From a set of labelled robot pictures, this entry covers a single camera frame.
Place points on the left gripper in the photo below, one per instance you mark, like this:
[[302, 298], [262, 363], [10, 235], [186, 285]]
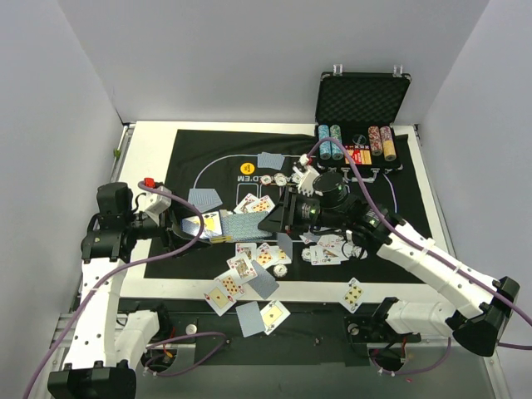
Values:
[[169, 231]]

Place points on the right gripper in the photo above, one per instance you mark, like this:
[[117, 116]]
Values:
[[287, 214]]

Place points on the face up red number card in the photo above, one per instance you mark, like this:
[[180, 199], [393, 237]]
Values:
[[263, 204]]

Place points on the red white chip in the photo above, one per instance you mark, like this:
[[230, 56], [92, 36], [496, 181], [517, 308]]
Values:
[[266, 180]]

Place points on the face up jack card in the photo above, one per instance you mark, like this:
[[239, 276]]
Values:
[[241, 207]]

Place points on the face up king card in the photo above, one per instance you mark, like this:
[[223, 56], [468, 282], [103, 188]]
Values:
[[264, 254]]

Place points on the blue playing card deck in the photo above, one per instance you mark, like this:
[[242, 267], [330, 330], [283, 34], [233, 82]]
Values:
[[212, 231]]

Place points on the grey white chip stack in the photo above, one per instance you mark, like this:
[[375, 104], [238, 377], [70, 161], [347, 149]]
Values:
[[280, 270]]

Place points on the face up card pile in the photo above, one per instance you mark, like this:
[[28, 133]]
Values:
[[329, 250]]

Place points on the yellow dealer button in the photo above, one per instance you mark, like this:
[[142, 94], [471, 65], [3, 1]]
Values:
[[247, 168]]

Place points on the king of diamonds card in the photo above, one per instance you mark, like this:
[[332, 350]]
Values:
[[242, 267]]

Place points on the ten of diamonds card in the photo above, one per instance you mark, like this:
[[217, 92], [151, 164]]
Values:
[[232, 283]]

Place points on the ace of spades card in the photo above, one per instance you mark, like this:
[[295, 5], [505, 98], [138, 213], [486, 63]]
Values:
[[273, 314]]

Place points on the ace of hearts card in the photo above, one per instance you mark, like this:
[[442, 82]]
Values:
[[218, 298]]

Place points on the face up spade card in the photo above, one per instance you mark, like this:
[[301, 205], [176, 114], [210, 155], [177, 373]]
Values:
[[351, 295]]

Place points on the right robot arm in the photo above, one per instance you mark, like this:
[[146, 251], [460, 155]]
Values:
[[477, 307]]

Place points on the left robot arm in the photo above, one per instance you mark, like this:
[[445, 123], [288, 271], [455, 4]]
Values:
[[101, 361]]

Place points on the black poker table mat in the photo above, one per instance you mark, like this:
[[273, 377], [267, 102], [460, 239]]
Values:
[[212, 160]]

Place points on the blue chip row left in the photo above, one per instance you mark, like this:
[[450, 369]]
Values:
[[325, 148]]

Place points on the red orange card deck box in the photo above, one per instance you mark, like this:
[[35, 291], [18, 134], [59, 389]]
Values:
[[359, 157]]

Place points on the clear round button in case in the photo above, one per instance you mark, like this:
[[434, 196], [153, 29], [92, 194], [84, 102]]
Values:
[[359, 139]]

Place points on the red chip row in case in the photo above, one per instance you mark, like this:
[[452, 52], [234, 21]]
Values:
[[375, 140]]

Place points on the tan chip row in case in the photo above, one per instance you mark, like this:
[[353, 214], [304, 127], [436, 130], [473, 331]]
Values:
[[388, 147]]

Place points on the black poker chip case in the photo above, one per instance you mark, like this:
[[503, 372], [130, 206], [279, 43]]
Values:
[[350, 102]]

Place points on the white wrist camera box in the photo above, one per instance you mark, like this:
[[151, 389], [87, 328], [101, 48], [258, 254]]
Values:
[[155, 203]]

